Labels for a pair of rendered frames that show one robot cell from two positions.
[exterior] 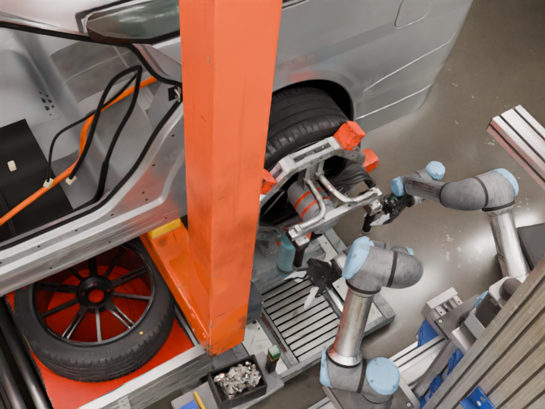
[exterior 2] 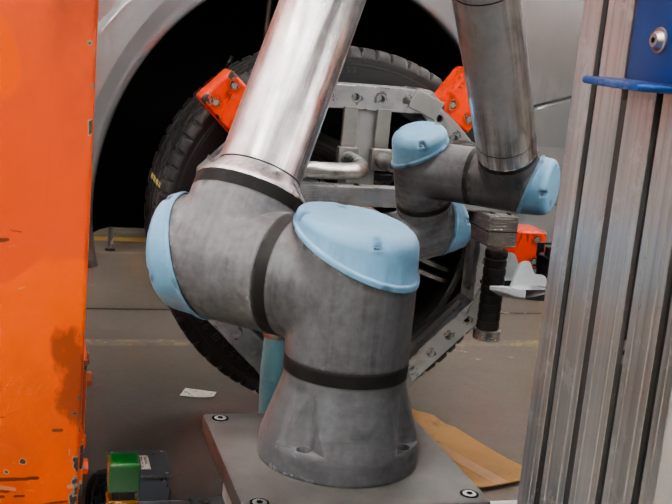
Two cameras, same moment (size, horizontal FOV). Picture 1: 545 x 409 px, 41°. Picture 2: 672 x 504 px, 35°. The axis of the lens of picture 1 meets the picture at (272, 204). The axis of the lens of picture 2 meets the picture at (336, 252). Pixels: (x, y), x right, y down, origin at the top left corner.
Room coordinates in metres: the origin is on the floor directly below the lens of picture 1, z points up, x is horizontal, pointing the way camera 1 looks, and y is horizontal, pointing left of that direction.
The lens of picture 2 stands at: (0.01, -0.78, 1.22)
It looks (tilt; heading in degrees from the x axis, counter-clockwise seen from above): 12 degrees down; 22
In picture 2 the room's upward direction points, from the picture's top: 5 degrees clockwise
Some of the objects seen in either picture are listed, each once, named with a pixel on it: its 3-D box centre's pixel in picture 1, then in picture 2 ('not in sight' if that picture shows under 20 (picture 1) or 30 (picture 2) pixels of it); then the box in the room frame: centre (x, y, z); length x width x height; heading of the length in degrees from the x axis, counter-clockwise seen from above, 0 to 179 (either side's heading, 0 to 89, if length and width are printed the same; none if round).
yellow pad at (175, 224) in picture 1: (159, 217); not in sight; (1.57, 0.46, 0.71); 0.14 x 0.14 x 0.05; 38
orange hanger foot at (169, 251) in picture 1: (178, 250); not in sight; (1.43, 0.35, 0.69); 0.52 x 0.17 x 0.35; 38
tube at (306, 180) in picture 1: (304, 199); (321, 143); (1.54, -0.12, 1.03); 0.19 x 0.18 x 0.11; 38
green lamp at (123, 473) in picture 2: (274, 351); (123, 472); (1.08, -0.09, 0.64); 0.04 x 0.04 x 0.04; 38
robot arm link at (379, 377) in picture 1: (378, 379); (346, 282); (0.89, -0.43, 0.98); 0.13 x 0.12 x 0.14; 85
